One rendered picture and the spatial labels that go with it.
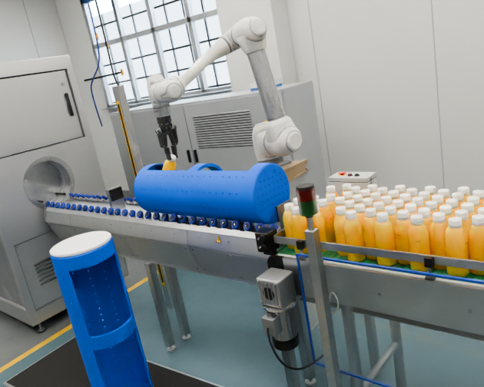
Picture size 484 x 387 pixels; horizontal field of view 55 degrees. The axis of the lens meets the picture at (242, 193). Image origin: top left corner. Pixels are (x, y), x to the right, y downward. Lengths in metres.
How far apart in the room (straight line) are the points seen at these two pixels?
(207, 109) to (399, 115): 1.83
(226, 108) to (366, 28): 1.57
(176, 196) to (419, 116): 2.86
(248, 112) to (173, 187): 1.65
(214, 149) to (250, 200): 2.21
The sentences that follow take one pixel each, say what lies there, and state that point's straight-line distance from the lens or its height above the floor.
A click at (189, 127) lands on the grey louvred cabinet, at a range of 4.36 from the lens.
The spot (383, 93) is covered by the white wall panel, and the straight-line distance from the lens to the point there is 4.72.
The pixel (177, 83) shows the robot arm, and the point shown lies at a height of 1.65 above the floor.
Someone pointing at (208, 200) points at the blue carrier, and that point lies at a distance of 2.22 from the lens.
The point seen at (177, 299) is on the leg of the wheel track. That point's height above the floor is 0.31.
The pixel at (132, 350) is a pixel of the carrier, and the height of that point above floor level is 0.36.
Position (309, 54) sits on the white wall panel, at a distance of 4.99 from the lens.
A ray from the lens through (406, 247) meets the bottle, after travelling 1.73.
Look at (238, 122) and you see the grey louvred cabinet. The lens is 3.98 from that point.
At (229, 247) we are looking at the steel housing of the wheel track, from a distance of 2.26.
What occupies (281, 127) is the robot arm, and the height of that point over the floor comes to 1.32.
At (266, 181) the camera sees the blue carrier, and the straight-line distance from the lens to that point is 2.10.
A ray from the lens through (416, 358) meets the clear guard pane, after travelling 1.80.
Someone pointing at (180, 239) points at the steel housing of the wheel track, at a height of 0.85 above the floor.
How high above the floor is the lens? 1.68
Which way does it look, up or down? 15 degrees down
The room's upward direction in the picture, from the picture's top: 11 degrees counter-clockwise
